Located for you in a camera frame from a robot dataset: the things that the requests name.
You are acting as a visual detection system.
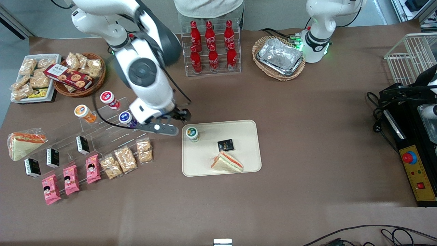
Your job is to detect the stacked foil containers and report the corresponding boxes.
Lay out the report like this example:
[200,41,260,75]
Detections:
[256,38,305,77]

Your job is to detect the red cola bottle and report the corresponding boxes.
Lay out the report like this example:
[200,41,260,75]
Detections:
[226,42,238,71]
[190,20,202,52]
[224,20,235,50]
[190,45,203,74]
[208,44,220,72]
[205,21,216,52]

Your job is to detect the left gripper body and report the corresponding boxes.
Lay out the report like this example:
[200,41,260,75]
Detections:
[408,77,437,104]

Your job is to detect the red cookie box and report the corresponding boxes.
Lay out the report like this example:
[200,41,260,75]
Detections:
[44,64,93,91]

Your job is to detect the person in white shirt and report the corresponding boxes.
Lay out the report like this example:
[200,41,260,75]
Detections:
[173,0,245,30]

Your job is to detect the metal shelf frame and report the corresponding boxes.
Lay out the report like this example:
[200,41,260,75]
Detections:
[391,0,437,32]

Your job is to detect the orange gum bottle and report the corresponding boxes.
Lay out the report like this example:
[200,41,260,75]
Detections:
[74,105,97,124]

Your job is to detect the wrapped granola bar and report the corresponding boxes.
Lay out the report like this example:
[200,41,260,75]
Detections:
[114,147,138,174]
[100,154,123,180]
[136,138,154,164]

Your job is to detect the large wrapped triangle sandwich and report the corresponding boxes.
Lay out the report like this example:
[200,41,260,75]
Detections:
[8,128,48,162]

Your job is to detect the black base cables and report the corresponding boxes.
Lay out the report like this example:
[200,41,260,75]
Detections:
[259,28,296,41]

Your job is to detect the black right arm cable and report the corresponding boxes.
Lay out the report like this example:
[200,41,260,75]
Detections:
[91,7,192,131]

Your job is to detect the long black floor cable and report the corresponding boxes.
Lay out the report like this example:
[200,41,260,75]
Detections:
[302,224,437,246]

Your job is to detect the white wire basket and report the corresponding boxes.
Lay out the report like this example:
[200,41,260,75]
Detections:
[384,33,437,86]

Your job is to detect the dark brown wicker basket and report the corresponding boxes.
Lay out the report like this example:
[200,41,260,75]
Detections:
[53,52,107,98]

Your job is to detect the red gum bottle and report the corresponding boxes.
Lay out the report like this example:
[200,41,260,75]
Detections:
[100,91,121,110]

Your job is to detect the black machine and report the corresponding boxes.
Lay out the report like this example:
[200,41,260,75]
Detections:
[377,65,437,207]

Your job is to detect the cream plastic tray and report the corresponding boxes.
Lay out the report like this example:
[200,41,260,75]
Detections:
[182,120,262,177]

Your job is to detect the light wicker basket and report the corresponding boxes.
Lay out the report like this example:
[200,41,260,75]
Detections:
[252,36,306,81]

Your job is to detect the clear plastic box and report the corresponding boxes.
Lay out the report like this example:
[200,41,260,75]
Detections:
[419,118,437,144]

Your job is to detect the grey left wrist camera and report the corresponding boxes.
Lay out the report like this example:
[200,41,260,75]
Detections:
[417,104,437,120]

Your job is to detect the yellow control box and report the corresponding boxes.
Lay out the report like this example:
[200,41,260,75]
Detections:
[399,145,437,202]

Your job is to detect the yellow black snack packet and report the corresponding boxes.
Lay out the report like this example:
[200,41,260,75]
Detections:
[28,88,48,99]

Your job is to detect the black cable with plug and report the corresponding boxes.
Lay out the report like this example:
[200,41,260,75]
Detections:
[367,91,389,134]

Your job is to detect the pink snack packet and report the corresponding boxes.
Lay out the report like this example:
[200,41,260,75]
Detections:
[86,154,102,184]
[63,165,80,196]
[42,174,62,205]

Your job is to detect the clear acrylic bottle rack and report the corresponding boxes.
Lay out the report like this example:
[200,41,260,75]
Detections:
[181,20,242,77]

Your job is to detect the purple gum bottle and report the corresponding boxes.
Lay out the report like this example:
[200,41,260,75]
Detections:
[118,111,137,129]

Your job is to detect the green gum bottle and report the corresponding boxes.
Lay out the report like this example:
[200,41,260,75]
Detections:
[186,127,200,143]

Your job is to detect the white plastic bin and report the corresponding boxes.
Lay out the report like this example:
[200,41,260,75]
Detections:
[10,54,62,104]

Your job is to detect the small wrapped triangle sandwich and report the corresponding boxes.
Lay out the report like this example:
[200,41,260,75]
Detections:
[211,151,244,174]

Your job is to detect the black pocket tissue pack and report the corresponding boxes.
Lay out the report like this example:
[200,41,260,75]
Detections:
[217,139,235,152]
[76,136,90,155]
[24,158,42,178]
[46,148,60,168]

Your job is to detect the clear acrylic tiered stand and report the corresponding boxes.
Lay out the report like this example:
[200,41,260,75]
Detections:
[20,97,153,192]

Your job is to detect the looped black floor cable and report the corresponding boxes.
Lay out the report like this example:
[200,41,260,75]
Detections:
[381,228,415,246]

